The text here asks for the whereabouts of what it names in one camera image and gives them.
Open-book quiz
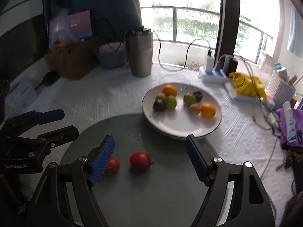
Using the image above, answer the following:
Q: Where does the red tomato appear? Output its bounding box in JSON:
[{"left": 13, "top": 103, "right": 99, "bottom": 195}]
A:
[
  {"left": 105, "top": 157, "right": 120, "bottom": 174},
  {"left": 129, "top": 152, "right": 154, "bottom": 172}
]

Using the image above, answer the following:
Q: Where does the small orange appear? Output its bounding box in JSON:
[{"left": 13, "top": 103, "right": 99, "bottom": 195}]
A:
[{"left": 200, "top": 103, "right": 216, "bottom": 119}]

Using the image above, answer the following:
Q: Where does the green apple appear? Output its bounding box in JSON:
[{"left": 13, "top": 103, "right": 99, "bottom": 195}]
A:
[
  {"left": 183, "top": 93, "right": 196, "bottom": 107},
  {"left": 164, "top": 96, "right": 177, "bottom": 110}
]

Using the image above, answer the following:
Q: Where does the white round plate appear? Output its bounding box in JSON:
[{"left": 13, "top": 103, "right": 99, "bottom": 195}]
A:
[{"left": 142, "top": 83, "right": 222, "bottom": 139}]

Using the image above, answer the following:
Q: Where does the grey round glass board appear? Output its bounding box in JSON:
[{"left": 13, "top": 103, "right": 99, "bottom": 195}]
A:
[{"left": 60, "top": 113, "right": 235, "bottom": 227}]

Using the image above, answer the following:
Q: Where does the white textured tablecloth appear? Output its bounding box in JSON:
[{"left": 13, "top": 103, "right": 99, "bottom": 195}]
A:
[{"left": 25, "top": 65, "right": 294, "bottom": 224}]

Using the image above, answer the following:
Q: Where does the green apple on plate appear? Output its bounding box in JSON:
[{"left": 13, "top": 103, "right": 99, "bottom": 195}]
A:
[{"left": 183, "top": 93, "right": 196, "bottom": 107}]

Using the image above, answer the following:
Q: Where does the dark purple plum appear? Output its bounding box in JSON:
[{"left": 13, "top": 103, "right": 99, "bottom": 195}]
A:
[{"left": 193, "top": 90, "right": 203, "bottom": 102}]

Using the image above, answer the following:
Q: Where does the brown kiwi fruit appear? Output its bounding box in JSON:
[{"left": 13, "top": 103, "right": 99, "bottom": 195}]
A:
[{"left": 155, "top": 92, "right": 166, "bottom": 101}]

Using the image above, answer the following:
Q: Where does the large orange on plate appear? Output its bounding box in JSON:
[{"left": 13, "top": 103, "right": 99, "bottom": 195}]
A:
[{"left": 162, "top": 85, "right": 178, "bottom": 97}]

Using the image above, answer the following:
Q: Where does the brown cardboard box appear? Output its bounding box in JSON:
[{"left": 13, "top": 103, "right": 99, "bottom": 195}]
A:
[{"left": 45, "top": 37, "right": 101, "bottom": 80}]

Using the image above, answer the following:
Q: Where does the white power strip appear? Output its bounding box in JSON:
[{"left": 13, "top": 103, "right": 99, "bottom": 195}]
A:
[{"left": 199, "top": 67, "right": 232, "bottom": 85}]

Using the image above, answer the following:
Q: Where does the yellow duck plastic bag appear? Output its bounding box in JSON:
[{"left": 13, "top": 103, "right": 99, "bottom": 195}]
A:
[{"left": 229, "top": 72, "right": 266, "bottom": 98}]

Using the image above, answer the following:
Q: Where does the white lotion tube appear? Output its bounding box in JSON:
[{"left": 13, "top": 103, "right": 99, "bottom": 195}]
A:
[{"left": 283, "top": 101, "right": 297, "bottom": 144}]

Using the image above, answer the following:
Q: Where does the black charger adapter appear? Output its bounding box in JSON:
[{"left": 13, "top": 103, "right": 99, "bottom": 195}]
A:
[{"left": 222, "top": 57, "right": 238, "bottom": 77}]

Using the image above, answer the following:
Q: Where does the white charger adapter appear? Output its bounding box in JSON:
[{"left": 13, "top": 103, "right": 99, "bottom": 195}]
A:
[{"left": 205, "top": 55, "right": 215, "bottom": 74}]

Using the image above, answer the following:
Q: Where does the blue bowl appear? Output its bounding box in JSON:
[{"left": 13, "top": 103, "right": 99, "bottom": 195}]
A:
[{"left": 96, "top": 42, "right": 125, "bottom": 69}]

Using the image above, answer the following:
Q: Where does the white woven basket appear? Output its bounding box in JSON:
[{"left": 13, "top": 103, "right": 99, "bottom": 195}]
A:
[{"left": 266, "top": 70, "right": 295, "bottom": 109}]

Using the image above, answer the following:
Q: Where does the purple cloth pouch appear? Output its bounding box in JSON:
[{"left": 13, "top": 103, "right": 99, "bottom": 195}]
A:
[{"left": 275, "top": 107, "right": 303, "bottom": 147}]

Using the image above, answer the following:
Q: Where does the tablet with lit screen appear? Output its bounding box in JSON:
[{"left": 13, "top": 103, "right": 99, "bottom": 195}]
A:
[{"left": 47, "top": 9, "right": 94, "bottom": 50}]

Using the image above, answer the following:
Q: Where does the stainless steel tumbler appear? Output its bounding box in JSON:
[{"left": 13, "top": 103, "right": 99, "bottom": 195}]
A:
[{"left": 125, "top": 27, "right": 154, "bottom": 77}]

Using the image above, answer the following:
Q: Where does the light blue hanging towel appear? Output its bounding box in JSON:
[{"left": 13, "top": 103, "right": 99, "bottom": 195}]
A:
[{"left": 287, "top": 8, "right": 303, "bottom": 59}]

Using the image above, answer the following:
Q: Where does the balcony metal railing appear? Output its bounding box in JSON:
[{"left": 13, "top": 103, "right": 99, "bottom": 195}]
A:
[{"left": 141, "top": 6, "right": 273, "bottom": 64}]

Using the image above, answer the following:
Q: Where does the black cable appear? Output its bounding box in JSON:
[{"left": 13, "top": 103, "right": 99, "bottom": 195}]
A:
[{"left": 152, "top": 29, "right": 213, "bottom": 72}]

